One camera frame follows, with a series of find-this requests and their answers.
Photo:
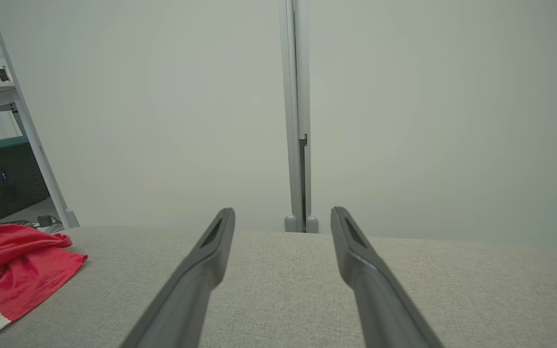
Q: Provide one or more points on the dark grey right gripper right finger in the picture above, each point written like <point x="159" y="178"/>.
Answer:
<point x="385" y="304"/>

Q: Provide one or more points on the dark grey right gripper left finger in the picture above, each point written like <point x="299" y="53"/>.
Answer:
<point x="182" y="299"/>

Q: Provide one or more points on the red shorts with white stripe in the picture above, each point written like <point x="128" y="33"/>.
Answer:
<point x="27" y="275"/>

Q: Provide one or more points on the black power adapter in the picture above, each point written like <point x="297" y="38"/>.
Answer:
<point x="45" y="221"/>

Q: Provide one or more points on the black computer case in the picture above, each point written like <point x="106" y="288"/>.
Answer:
<point x="12" y="174"/>

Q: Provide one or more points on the grey slanted partition end post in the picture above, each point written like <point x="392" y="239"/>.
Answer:
<point x="32" y="135"/>

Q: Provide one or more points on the grey metal partition post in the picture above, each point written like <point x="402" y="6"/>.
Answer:
<point x="294" y="96"/>

